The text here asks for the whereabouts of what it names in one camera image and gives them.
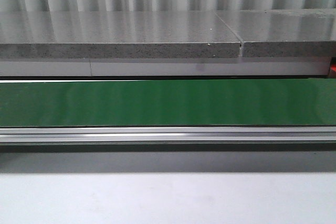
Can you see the white cabinet panel under counter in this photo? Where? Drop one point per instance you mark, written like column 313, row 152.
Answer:
column 311, row 66

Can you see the green conveyor belt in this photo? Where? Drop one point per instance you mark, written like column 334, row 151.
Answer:
column 169, row 103

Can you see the grey speckled stone counter slab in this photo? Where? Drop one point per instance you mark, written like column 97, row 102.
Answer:
column 116, row 35

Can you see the red plastic bin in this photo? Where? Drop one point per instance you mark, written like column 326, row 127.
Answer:
column 332, row 71

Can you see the aluminium conveyor side rail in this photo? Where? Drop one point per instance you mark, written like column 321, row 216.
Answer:
column 168, row 139

